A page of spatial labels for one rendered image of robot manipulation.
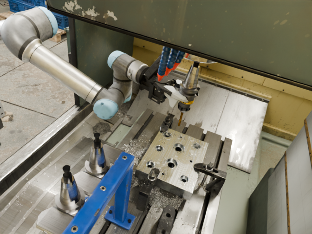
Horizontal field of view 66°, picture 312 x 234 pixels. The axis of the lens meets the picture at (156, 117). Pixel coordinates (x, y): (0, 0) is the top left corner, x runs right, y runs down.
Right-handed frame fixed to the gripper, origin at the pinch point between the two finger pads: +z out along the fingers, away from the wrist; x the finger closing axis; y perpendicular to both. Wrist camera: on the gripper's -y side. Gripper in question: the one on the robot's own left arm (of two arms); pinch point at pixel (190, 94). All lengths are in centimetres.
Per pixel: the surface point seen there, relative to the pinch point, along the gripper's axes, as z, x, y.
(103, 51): -80, -33, 24
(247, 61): 20.1, 29.2, -27.8
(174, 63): 1.5, 15.9, -15.8
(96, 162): -3.3, 34.6, 7.4
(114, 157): -3.8, 28.0, 10.9
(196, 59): 2.9, 8.4, -15.5
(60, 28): -329, -160, 111
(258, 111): 8, -98, 50
